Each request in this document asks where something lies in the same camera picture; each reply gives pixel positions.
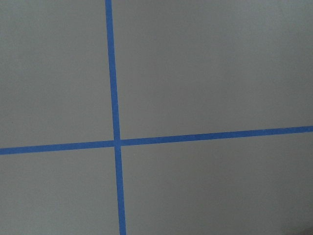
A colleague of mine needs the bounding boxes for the blue tape grid lines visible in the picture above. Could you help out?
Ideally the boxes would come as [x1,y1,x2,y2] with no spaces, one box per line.
[0,0,313,235]

